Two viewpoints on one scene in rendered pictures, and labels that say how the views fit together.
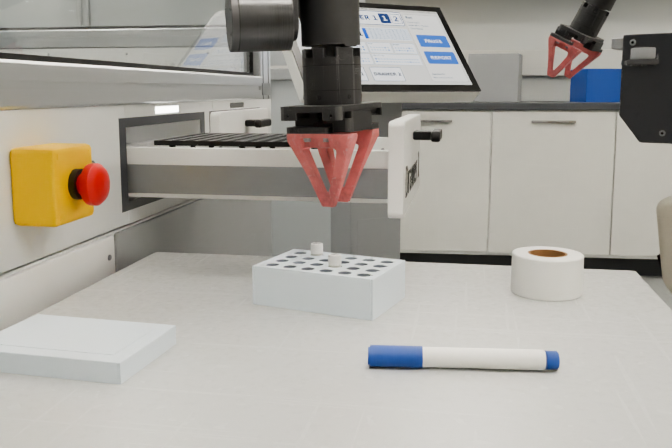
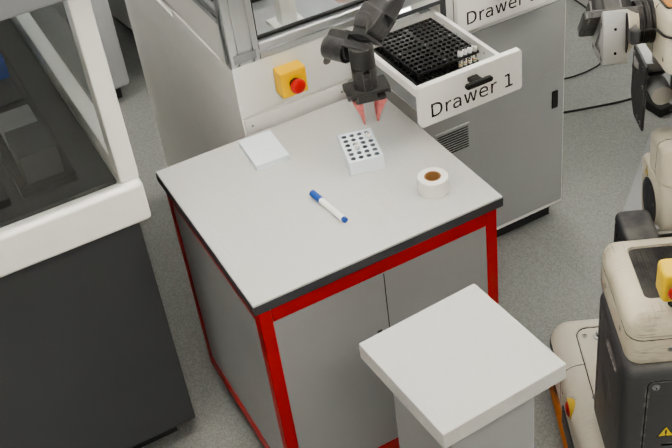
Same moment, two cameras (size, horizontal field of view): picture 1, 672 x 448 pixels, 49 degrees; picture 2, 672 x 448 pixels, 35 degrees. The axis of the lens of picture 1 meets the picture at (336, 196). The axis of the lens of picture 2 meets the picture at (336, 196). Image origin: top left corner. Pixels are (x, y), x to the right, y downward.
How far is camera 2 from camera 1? 2.15 m
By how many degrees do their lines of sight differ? 59
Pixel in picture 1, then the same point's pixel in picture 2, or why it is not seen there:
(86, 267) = (324, 98)
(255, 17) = (327, 53)
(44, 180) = (279, 83)
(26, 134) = (282, 60)
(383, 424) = (279, 215)
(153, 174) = not seen: hidden behind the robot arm
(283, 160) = (395, 78)
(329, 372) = (300, 192)
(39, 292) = (293, 111)
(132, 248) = not seen: hidden behind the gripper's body
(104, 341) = (264, 154)
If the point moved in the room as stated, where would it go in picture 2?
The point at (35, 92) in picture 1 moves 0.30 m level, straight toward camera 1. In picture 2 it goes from (286, 44) to (216, 107)
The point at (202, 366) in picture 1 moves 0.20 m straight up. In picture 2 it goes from (281, 173) to (268, 103)
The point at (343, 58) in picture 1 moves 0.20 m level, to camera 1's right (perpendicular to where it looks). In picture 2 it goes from (358, 75) to (417, 108)
